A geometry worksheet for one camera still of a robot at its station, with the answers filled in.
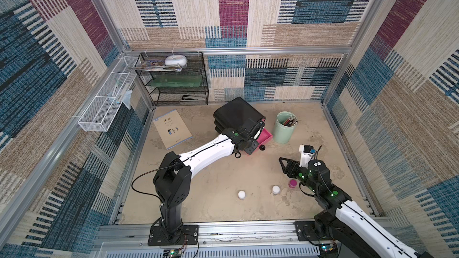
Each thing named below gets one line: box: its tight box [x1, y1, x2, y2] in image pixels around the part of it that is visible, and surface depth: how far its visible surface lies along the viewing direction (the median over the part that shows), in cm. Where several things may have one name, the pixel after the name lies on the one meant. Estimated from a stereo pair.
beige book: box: [153, 109, 194, 150], surface depth 110 cm
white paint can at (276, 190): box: [272, 185, 281, 195], surface depth 85 cm
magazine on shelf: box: [128, 60, 184, 72], surface depth 82 cm
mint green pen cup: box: [272, 111, 298, 144], surface depth 97 cm
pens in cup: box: [283, 115, 299, 127], surface depth 91 cm
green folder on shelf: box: [149, 74, 204, 88], surface depth 99 cm
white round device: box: [164, 54, 188, 67], surface depth 91 cm
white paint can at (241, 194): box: [237, 190, 246, 201], surface depth 83 cm
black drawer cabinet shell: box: [213, 96, 266, 134], surface depth 96 cm
